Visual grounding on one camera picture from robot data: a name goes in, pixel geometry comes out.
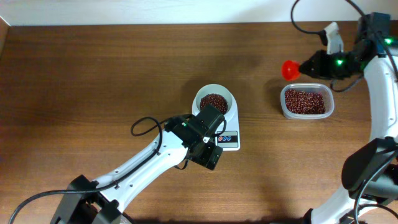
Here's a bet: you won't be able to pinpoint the orange plastic measuring scoop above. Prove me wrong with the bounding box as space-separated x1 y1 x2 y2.
282 60 300 81

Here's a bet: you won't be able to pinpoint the red adzuki beans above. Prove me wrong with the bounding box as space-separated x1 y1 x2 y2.
200 89 326 114

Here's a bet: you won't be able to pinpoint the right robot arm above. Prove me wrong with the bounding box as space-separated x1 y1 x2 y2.
298 12 397 223

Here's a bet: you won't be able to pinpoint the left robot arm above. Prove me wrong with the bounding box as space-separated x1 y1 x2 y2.
51 105 227 223

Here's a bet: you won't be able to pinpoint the white digital kitchen scale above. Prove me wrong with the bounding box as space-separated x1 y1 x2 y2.
211 93 241 151

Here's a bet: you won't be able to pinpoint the white round bowl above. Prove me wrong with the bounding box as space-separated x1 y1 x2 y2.
192 84 237 120

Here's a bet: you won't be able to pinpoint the clear plastic food container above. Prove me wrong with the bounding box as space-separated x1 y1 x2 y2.
280 83 335 119

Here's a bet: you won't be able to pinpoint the black left camera cable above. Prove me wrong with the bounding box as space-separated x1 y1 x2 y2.
7 113 228 224

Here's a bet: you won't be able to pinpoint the black camera cable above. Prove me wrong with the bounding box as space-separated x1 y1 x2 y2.
7 113 228 224
290 0 398 224

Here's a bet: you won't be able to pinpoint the black right camera cable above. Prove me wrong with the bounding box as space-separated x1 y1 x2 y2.
290 0 398 224

